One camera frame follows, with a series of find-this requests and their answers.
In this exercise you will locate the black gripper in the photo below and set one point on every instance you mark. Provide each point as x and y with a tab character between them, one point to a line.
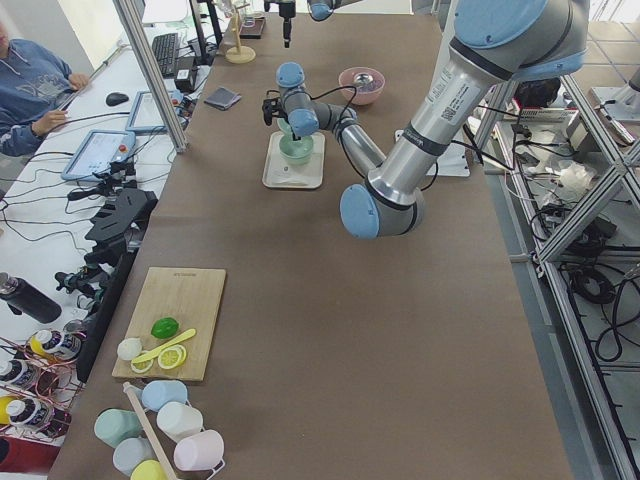
286	11
296	134

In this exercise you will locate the green bowl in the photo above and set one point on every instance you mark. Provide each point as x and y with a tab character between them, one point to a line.
296	147
284	126
296	160

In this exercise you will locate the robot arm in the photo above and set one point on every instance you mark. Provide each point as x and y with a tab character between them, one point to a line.
319	10
493	42

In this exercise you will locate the green bowl on tray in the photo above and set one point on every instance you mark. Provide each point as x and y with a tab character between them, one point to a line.
296	160

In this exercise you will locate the dark wooden tray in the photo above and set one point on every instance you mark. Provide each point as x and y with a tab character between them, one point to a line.
252	28

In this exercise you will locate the beige rabbit tray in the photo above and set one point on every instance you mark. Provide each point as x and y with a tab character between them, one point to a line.
278	173

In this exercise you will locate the wooden cup stand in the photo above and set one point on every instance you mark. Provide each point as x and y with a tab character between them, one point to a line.
235	11

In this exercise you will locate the grey folded cloth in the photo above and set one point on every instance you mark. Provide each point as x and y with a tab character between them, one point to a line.
222	98

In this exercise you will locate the metal ice scoop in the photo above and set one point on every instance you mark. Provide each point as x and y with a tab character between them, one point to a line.
364	81

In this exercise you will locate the pink bowl with ice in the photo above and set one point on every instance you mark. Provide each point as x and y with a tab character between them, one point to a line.
357	96

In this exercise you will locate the black power adapter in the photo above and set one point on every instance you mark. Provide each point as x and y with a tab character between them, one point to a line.
185	74

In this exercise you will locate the black keyboard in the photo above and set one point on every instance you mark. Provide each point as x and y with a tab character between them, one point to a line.
165	48

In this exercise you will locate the blue teach pendant far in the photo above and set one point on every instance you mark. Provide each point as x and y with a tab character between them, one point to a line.
144	117

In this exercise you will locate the blue teach pendant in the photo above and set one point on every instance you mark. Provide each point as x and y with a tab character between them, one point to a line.
96	153
144	117

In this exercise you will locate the black computer mouse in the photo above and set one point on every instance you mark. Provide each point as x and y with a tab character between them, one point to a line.
116	98

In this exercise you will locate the wooden cutting board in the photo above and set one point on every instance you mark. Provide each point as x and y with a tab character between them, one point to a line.
180	306

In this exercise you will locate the blue teach pendant near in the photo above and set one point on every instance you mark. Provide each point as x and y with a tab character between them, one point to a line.
96	153

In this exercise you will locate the black tool rack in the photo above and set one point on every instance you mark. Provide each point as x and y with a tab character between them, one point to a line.
113	220

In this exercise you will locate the yellow plastic knife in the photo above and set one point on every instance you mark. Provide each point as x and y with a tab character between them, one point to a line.
149	355

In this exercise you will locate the green lime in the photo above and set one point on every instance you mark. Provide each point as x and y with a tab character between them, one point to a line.
164	328

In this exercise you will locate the lemon slice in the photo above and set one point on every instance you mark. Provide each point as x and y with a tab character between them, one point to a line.
141	366
172	357

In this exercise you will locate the person in blue hoodie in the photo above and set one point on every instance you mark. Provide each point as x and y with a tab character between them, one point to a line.
35	83

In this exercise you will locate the white garlic bulb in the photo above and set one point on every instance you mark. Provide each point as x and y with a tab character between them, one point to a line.
129	348

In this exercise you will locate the light blue cup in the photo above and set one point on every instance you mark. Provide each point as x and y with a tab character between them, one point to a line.
158	393

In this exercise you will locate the white cup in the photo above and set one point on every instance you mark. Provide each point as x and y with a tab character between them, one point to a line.
179	421

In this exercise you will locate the black water bottle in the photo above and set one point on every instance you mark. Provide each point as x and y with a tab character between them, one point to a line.
24	298

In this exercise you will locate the pink cup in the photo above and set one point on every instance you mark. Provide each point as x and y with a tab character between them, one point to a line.
201	451

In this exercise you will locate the mint green cup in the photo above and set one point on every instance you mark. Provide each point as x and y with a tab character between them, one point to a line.
113	426

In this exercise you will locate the grey blue cup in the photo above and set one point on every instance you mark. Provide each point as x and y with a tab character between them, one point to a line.
131	452

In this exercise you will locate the yellow cup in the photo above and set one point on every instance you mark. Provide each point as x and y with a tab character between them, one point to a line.
148	470

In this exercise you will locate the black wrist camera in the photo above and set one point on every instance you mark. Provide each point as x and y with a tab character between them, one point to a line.
272	110

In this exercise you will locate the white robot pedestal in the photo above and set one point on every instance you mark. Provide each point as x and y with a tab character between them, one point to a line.
450	160

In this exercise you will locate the aluminium frame post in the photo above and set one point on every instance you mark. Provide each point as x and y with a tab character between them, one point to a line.
134	30

